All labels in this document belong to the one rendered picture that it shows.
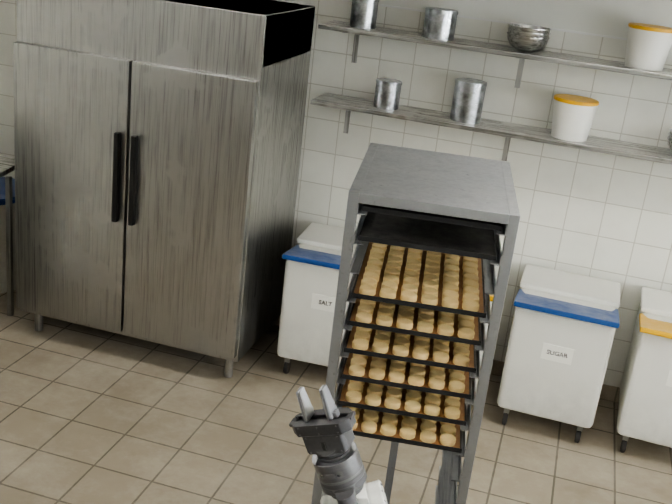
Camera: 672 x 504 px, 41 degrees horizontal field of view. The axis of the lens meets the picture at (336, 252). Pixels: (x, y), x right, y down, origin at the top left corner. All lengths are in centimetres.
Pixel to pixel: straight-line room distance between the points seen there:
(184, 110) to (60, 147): 79
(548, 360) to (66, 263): 273
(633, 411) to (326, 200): 216
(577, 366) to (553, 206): 97
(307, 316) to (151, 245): 95
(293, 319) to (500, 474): 142
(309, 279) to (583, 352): 152
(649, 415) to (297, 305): 197
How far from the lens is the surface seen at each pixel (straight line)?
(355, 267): 267
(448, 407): 288
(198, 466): 453
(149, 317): 524
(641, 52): 495
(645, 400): 506
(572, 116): 498
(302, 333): 519
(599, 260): 545
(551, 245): 543
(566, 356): 495
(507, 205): 264
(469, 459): 288
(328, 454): 170
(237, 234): 483
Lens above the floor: 253
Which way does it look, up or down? 20 degrees down
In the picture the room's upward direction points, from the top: 7 degrees clockwise
